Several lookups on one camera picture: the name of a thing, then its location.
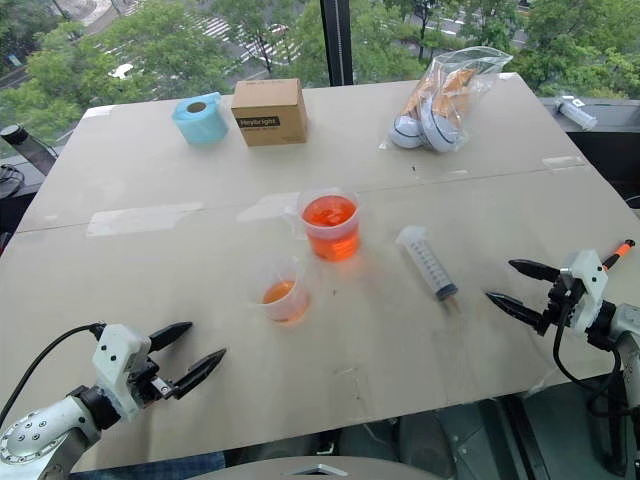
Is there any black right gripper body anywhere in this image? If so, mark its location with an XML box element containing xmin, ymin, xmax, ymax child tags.
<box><xmin>541</xmin><ymin>272</ymin><xmax>587</xmax><ymax>335</ymax></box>

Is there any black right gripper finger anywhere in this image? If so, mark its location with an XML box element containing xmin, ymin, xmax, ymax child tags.
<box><xmin>485</xmin><ymin>291</ymin><xmax>552</xmax><ymax>337</ymax></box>
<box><xmin>507</xmin><ymin>258</ymin><xmax>562</xmax><ymax>287</ymax></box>

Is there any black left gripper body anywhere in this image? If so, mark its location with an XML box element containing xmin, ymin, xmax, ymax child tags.
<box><xmin>127</xmin><ymin>351</ymin><xmax>177</xmax><ymax>409</ymax></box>

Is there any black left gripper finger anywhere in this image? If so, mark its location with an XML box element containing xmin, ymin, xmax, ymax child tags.
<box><xmin>147</xmin><ymin>321</ymin><xmax>194</xmax><ymax>352</ymax></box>
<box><xmin>171</xmin><ymin>347</ymin><xmax>228</xmax><ymax>401</ymax></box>

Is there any clear plastic syringe black plunger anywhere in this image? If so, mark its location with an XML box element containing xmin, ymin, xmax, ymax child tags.
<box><xmin>395</xmin><ymin>224</ymin><xmax>462</xmax><ymax>315</ymax></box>

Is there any small beaker with orange liquid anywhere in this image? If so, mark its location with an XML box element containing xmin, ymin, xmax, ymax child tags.
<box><xmin>248</xmin><ymin>257</ymin><xmax>312</xmax><ymax>324</ymax></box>

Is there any large beaker with orange liquid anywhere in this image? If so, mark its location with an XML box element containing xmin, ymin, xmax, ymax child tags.
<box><xmin>283</xmin><ymin>187</ymin><xmax>363</xmax><ymax>263</ymax></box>

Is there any orange and black pen tool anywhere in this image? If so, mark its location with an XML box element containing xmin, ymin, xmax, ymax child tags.
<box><xmin>601</xmin><ymin>239</ymin><xmax>637</xmax><ymax>272</ymax></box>

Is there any blue fabric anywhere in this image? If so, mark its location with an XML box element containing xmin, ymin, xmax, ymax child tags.
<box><xmin>68</xmin><ymin>451</ymin><xmax>227</xmax><ymax>480</ymax></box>

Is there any large clear tape patch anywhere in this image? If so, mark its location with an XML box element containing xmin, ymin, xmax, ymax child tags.
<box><xmin>85</xmin><ymin>201</ymin><xmax>205</xmax><ymax>238</ymax></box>

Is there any dark window ledge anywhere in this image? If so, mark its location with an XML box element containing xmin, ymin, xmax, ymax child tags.
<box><xmin>537</xmin><ymin>96</ymin><xmax>640</xmax><ymax>211</ymax></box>

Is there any small clear tape patch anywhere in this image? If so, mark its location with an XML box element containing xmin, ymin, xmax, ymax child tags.
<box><xmin>235</xmin><ymin>191</ymin><xmax>302</xmax><ymax>224</ymax></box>

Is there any white round container with lid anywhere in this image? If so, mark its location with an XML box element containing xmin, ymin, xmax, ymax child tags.
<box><xmin>389</xmin><ymin>115</ymin><xmax>426</xmax><ymax>150</ymax></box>
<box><xmin>419</xmin><ymin>99</ymin><xmax>470</xmax><ymax>153</ymax></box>

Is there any clear plastic zip bag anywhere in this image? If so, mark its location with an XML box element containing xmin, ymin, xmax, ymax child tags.
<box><xmin>377</xmin><ymin>45</ymin><xmax>515</xmax><ymax>155</ymax></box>

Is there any light blue tape roll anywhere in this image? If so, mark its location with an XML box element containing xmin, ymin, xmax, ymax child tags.
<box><xmin>171</xmin><ymin>91</ymin><xmax>230</xmax><ymax>147</ymax></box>

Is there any black stand with round head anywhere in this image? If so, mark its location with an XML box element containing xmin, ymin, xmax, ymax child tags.
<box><xmin>0</xmin><ymin>123</ymin><xmax>60</xmax><ymax>177</ymax></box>

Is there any brown cardboard box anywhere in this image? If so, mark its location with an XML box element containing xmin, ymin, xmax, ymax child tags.
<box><xmin>230</xmin><ymin>77</ymin><xmax>309</xmax><ymax>148</ymax></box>

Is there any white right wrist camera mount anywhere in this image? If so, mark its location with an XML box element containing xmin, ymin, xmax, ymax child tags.
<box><xmin>558</xmin><ymin>248</ymin><xmax>609</xmax><ymax>337</ymax></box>

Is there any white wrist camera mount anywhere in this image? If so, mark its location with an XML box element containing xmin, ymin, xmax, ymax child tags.
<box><xmin>558</xmin><ymin>248</ymin><xmax>609</xmax><ymax>337</ymax></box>
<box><xmin>91</xmin><ymin>323</ymin><xmax>153</xmax><ymax>422</ymax></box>

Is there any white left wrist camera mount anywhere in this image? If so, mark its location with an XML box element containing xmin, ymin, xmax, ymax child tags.
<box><xmin>91</xmin><ymin>323</ymin><xmax>153</xmax><ymax>422</ymax></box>

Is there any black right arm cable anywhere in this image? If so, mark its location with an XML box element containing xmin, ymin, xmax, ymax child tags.
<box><xmin>551</xmin><ymin>299</ymin><xmax>632</xmax><ymax>419</ymax></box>

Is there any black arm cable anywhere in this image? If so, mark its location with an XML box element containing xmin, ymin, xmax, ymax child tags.
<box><xmin>551</xmin><ymin>299</ymin><xmax>632</xmax><ymax>419</ymax></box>
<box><xmin>0</xmin><ymin>323</ymin><xmax>107</xmax><ymax>426</ymax></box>

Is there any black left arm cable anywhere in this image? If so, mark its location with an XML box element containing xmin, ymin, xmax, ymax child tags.
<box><xmin>0</xmin><ymin>323</ymin><xmax>107</xmax><ymax>426</ymax></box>

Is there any black window frame post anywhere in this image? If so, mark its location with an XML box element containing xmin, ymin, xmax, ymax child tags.
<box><xmin>319</xmin><ymin>0</ymin><xmax>356</xmax><ymax>87</ymax></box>

